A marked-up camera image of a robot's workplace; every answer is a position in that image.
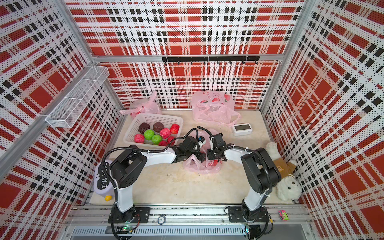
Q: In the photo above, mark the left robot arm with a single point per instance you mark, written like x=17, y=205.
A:
x=123, y=165

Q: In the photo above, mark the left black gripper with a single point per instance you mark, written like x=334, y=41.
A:
x=200, y=156

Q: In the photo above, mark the white wire wall shelf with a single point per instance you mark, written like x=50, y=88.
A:
x=67, y=112

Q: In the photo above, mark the green apple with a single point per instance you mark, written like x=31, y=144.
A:
x=156, y=139
x=148, y=134

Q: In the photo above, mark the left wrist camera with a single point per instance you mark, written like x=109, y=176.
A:
x=201, y=141

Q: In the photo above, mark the pink toy car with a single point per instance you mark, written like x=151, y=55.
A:
x=283, y=215

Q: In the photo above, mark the white plastic basket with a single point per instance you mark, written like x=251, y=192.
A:
x=166, y=120

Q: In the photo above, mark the white plush teddy bear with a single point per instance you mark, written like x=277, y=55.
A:
x=288, y=187

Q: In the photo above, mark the white digital clock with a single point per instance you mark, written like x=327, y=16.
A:
x=242, y=129

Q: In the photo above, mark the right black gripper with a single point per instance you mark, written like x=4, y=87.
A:
x=209, y=155

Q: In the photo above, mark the dark red apple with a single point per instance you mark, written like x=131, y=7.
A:
x=158, y=126
x=143, y=127

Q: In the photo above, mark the black hook rail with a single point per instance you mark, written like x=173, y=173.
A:
x=211, y=59

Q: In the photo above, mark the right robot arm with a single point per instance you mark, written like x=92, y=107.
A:
x=261, y=172

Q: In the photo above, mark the pink plastic bag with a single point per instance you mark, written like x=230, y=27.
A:
x=214, y=107
x=193, y=164
x=143, y=106

